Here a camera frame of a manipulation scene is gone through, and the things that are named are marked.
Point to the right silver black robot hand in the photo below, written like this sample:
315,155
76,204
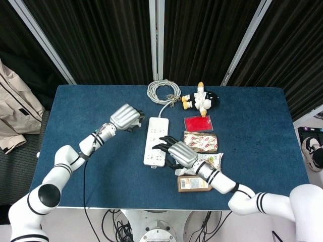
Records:
181,153

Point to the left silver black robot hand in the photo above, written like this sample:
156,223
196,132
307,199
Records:
125,117

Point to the white power strip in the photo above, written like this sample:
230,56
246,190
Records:
154,131

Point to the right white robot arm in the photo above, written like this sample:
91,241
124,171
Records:
252,199

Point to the white grey robot base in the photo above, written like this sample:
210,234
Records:
157,229

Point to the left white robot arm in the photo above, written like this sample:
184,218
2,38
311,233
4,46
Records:
63,161

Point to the brown red snack pack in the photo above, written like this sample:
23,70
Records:
202,141

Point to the brown drink bottle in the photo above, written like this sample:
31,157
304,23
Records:
191,184

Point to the white snack bag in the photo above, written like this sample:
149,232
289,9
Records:
214,161

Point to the red packet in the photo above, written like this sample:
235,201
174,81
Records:
198,124

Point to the brown twine tie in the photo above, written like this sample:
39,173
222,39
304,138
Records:
173,98

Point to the black white plush toy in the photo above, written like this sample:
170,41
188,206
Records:
202,99

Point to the blue table mat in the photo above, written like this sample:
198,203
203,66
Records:
113,176

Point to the black pleated curtain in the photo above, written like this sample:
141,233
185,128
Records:
202,37
15,45
295,50
101,37

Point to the beige jacket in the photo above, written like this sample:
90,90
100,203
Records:
17,111

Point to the black device with purple mark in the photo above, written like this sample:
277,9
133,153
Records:
309,132

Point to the black white sneaker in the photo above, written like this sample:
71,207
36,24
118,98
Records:
313,151

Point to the aluminium frame post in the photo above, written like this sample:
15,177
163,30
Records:
244,43
157,37
43,43

